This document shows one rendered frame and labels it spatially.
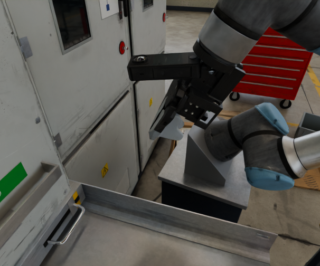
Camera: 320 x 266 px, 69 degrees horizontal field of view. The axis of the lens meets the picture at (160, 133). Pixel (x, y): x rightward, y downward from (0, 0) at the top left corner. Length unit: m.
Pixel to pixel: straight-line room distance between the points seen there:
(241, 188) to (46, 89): 0.70
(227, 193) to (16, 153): 0.64
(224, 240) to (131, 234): 0.23
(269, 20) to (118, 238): 0.54
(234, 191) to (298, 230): 1.02
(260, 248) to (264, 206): 1.21
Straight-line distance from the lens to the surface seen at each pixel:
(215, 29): 0.34
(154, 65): 0.36
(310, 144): 0.66
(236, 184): 0.88
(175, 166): 0.90
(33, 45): 0.72
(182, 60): 0.37
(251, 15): 0.33
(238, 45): 0.34
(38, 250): 0.60
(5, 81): 0.43
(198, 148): 0.77
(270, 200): 1.90
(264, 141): 0.70
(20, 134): 0.47
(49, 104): 0.78
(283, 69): 2.75
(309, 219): 1.92
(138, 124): 1.53
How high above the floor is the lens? 1.39
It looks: 38 degrees down
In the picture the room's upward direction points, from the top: straight up
